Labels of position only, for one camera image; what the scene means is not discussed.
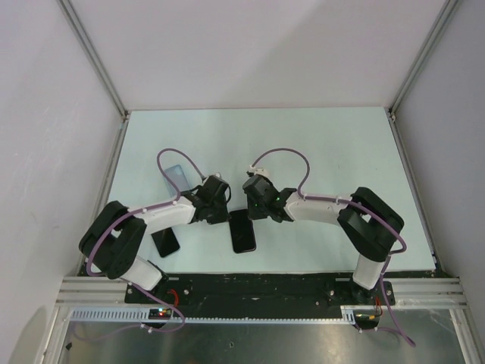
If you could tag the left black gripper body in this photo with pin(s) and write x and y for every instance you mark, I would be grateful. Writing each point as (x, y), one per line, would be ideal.
(219, 212)

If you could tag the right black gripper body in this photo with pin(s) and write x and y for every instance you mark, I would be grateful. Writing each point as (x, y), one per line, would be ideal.
(256, 211)

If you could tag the black phone case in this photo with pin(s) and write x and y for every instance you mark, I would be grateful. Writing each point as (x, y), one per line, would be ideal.
(242, 233)

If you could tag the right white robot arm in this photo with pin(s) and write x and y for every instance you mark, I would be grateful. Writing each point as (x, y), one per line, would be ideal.
(370, 224)

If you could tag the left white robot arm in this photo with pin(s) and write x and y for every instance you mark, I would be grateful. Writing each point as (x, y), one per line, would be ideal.
(112, 242)

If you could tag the translucent blue phone case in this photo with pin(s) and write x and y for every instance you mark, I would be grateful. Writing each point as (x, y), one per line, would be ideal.
(178, 179)

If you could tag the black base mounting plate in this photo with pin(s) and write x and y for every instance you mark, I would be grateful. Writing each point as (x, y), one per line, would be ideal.
(263, 296)

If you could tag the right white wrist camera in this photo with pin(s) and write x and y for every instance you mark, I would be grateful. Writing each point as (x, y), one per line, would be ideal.
(254, 170)

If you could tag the right aluminium frame post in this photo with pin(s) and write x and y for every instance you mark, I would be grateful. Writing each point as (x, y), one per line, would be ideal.
(431, 41)

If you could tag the aluminium frame post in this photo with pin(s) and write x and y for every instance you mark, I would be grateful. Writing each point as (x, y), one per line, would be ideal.
(87, 45)
(431, 41)

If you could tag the left aluminium frame post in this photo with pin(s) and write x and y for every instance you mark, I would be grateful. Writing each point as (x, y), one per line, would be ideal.
(87, 45)

